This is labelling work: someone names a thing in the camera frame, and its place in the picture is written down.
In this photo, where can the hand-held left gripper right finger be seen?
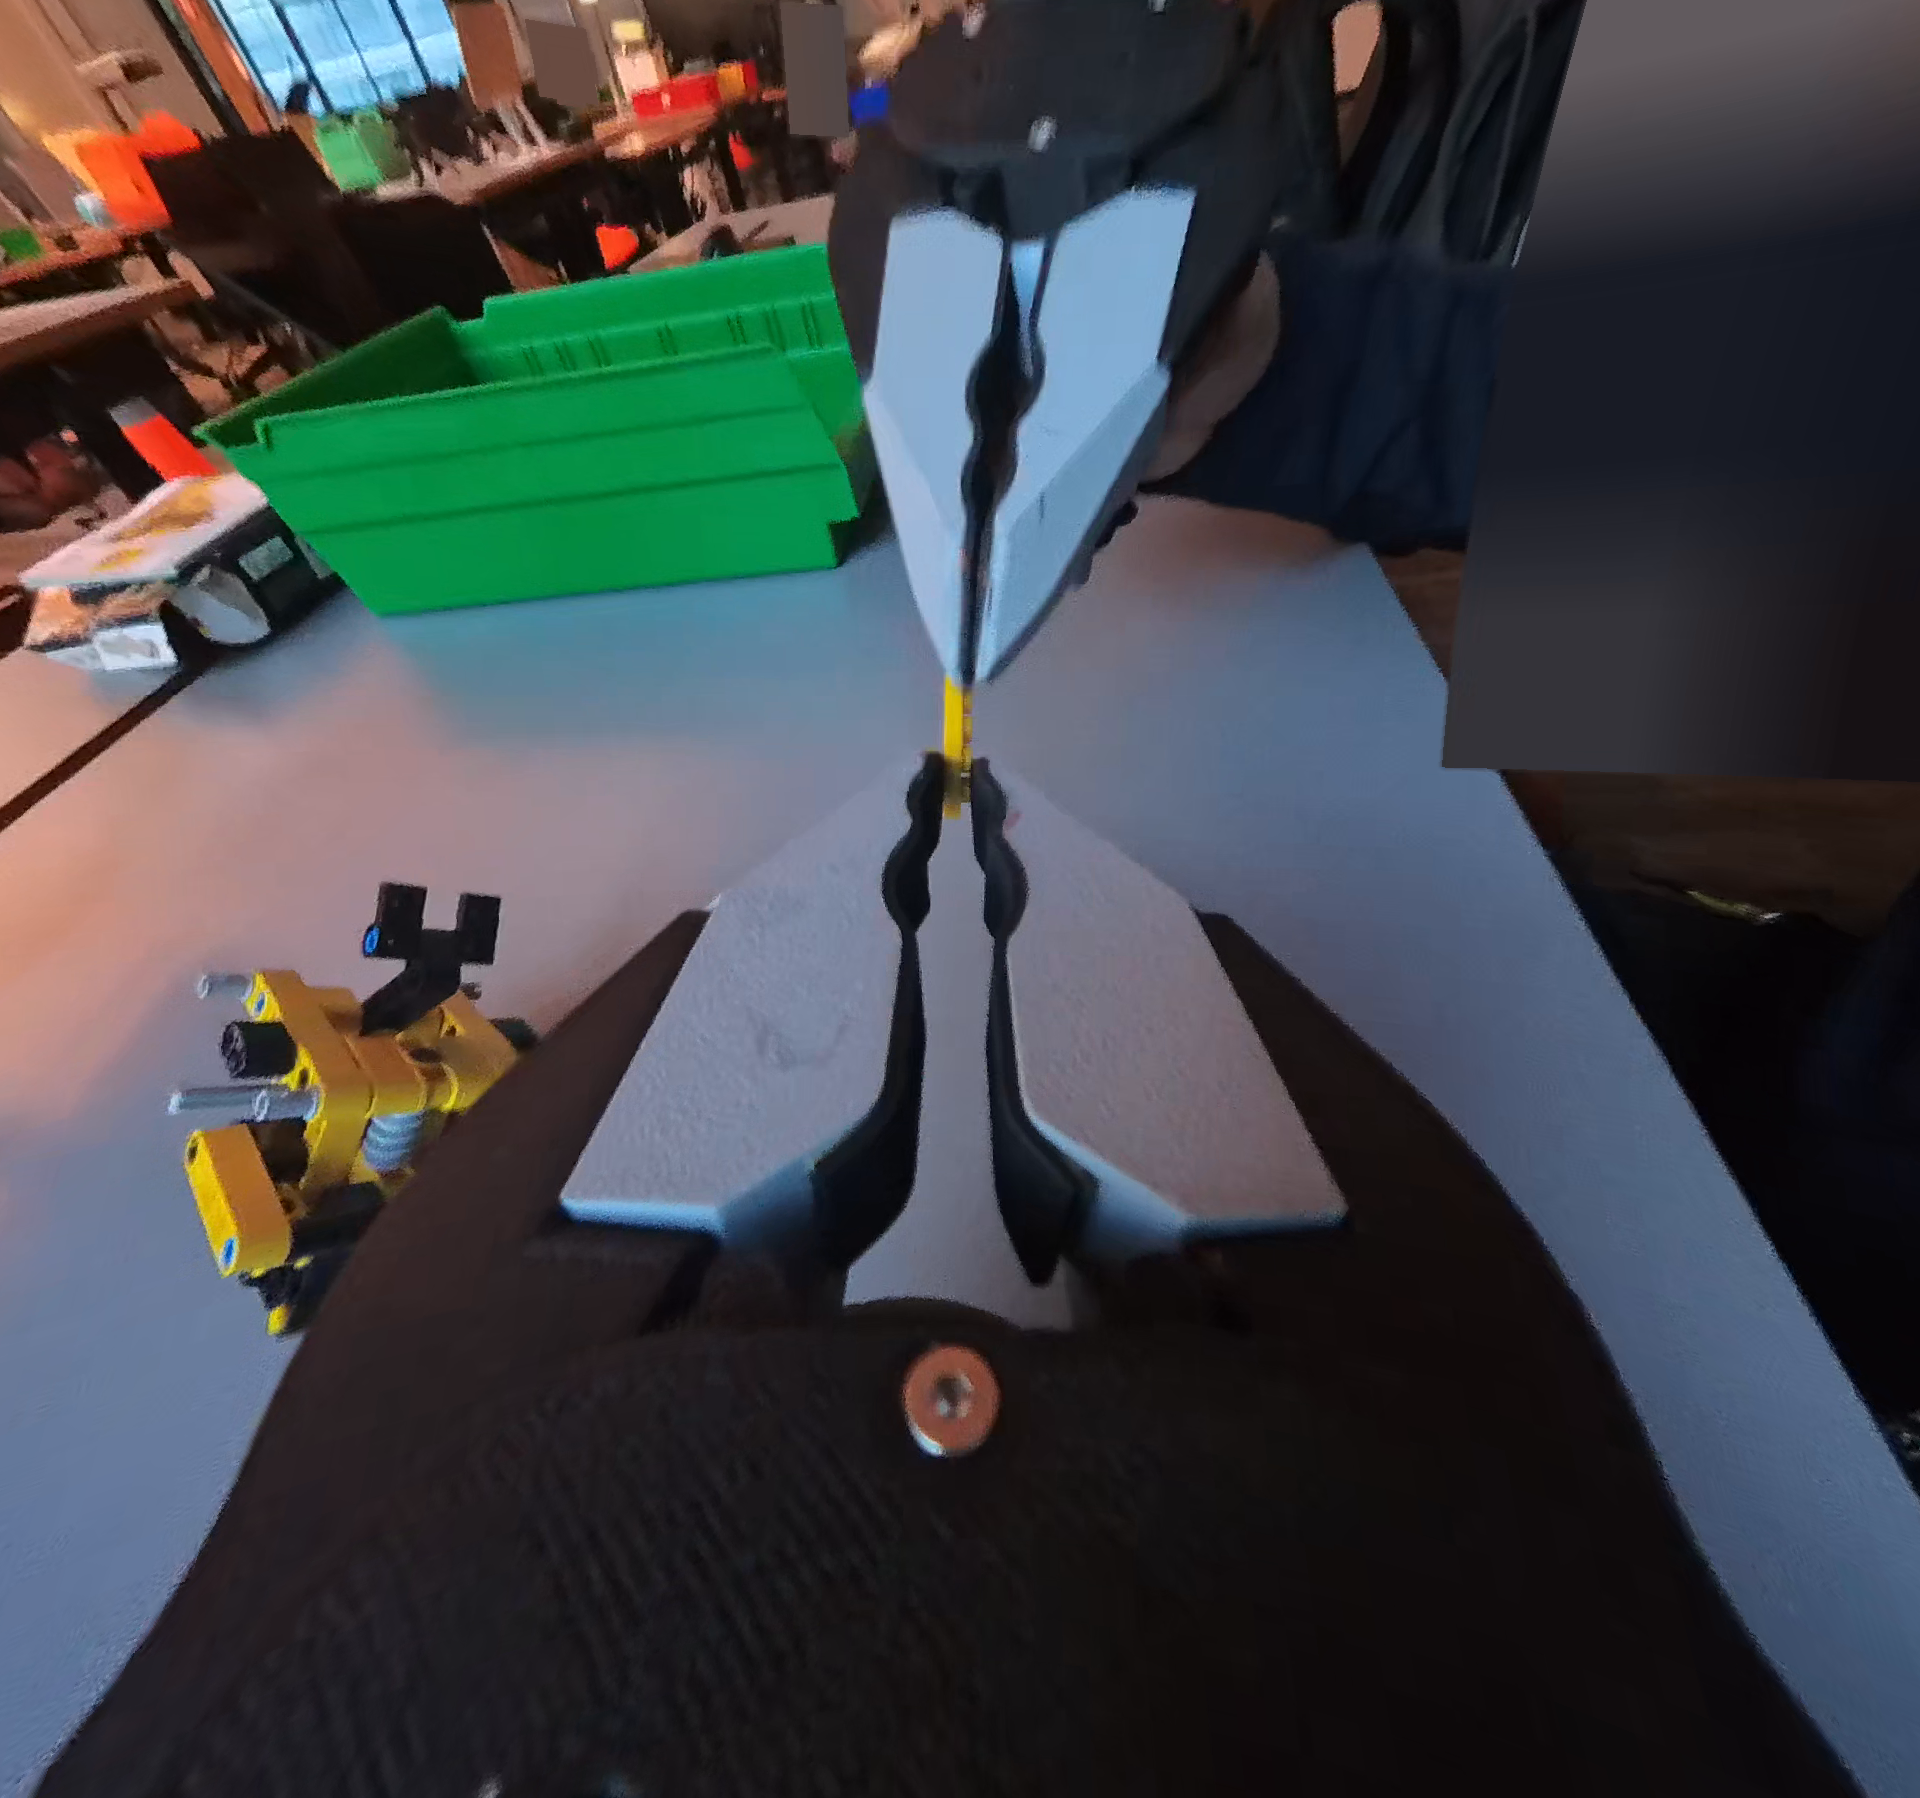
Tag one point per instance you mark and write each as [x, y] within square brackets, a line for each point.
[1158, 1063]

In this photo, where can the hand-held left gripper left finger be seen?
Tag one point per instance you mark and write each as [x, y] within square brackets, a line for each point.
[746, 1049]

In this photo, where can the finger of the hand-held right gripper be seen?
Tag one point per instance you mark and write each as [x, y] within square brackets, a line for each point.
[919, 388]
[1103, 356]

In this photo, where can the small yellow black lego piece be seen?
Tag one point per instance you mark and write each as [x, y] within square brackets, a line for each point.
[957, 735]

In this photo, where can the yellow black lego model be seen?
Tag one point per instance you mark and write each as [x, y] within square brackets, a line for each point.
[342, 1075]

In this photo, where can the black lego set box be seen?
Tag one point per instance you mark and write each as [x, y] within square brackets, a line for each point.
[284, 586]

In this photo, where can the person's right hand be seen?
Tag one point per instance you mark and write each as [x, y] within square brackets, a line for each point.
[1225, 356]

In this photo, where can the green plastic bin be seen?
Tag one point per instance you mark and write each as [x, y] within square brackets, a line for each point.
[568, 494]

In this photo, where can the orange plastic object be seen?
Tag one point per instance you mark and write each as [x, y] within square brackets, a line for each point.
[165, 440]

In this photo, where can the white yellow instruction booklet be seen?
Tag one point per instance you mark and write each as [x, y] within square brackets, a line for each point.
[153, 529]

